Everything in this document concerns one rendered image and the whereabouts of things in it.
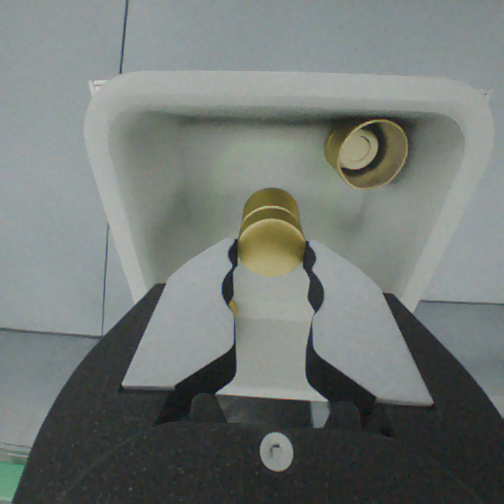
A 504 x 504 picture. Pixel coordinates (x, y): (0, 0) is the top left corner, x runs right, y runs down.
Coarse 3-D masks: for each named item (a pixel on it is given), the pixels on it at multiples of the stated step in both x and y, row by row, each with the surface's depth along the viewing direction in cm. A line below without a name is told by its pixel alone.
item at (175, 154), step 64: (128, 128) 11; (192, 128) 16; (256, 128) 16; (320, 128) 16; (448, 128) 10; (128, 192) 12; (192, 192) 19; (320, 192) 18; (384, 192) 15; (448, 192) 11; (128, 256) 13; (192, 256) 21; (384, 256) 15; (256, 320) 25; (256, 384) 20
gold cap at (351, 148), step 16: (336, 128) 15; (352, 128) 12; (368, 128) 15; (384, 128) 13; (400, 128) 12; (336, 144) 13; (352, 144) 15; (368, 144) 14; (384, 144) 14; (400, 144) 12; (336, 160) 13; (352, 160) 15; (368, 160) 15; (384, 160) 14; (400, 160) 13; (352, 176) 15; (368, 176) 14; (384, 176) 13
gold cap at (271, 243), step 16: (256, 192) 14; (272, 192) 14; (256, 208) 12; (272, 208) 12; (288, 208) 12; (256, 224) 11; (272, 224) 11; (288, 224) 11; (240, 240) 11; (256, 240) 11; (272, 240) 11; (288, 240) 11; (304, 240) 11; (240, 256) 12; (256, 256) 12; (272, 256) 12; (288, 256) 12; (256, 272) 12; (272, 272) 12; (288, 272) 12
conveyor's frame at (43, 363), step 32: (448, 320) 23; (480, 320) 23; (0, 352) 29; (32, 352) 29; (64, 352) 29; (480, 352) 20; (0, 384) 26; (32, 384) 26; (480, 384) 17; (0, 416) 23; (32, 416) 23; (256, 416) 24; (288, 416) 24; (320, 416) 24; (0, 448) 21
